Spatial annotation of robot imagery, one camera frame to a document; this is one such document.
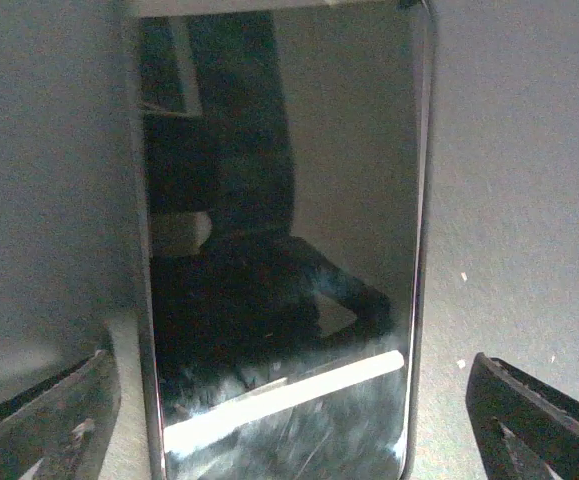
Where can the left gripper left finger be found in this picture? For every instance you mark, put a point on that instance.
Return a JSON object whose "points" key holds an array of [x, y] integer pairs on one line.
{"points": [[64, 429]]}

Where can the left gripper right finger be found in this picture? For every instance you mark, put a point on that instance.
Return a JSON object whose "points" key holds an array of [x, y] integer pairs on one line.
{"points": [[523, 427]]}

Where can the black phone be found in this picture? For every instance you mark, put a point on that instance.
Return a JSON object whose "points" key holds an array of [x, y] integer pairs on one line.
{"points": [[284, 148]]}

